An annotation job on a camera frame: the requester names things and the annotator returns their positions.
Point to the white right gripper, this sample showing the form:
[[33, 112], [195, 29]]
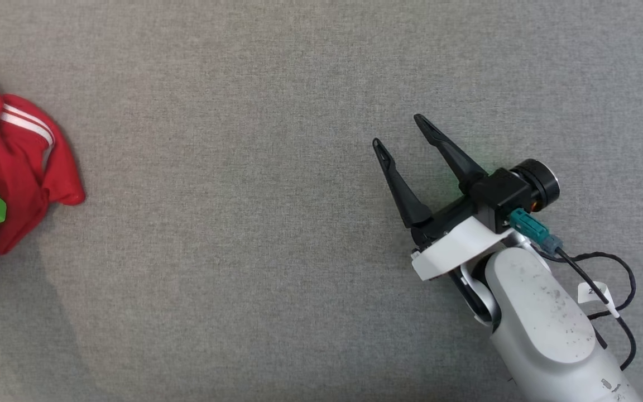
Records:
[[455, 248]]

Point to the red jersey with white sleeves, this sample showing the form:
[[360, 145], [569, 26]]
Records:
[[20, 162]]

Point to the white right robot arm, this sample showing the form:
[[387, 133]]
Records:
[[533, 312]]

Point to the black right cylindrical gripper motor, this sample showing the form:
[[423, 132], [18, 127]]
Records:
[[542, 178]]

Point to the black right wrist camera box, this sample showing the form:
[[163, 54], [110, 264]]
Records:
[[500, 195]]

